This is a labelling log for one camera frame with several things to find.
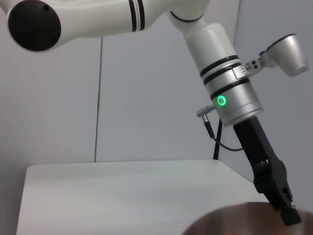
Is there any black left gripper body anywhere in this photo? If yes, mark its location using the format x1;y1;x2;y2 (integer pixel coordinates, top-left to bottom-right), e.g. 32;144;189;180
233;117;272;170

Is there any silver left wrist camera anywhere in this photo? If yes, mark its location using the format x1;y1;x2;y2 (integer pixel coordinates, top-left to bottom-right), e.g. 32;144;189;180
258;33;310;78

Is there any silver cable connector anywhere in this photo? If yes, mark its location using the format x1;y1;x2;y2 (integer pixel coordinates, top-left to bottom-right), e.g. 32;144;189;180
195;104;218;118

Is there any stainless steel mixing bowl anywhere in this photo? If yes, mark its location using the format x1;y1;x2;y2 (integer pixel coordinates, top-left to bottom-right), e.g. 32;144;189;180
180;200;313;235

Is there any thick black cable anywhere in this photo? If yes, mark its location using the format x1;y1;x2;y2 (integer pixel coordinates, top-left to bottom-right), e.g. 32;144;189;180
213;119;224;160

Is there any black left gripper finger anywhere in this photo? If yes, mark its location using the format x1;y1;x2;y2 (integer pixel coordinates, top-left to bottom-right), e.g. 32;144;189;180
271;156;301;227
253;159;282;212

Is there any thin dark cable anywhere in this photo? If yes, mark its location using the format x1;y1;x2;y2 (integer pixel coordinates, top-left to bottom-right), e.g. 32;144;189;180
203;117;245;151

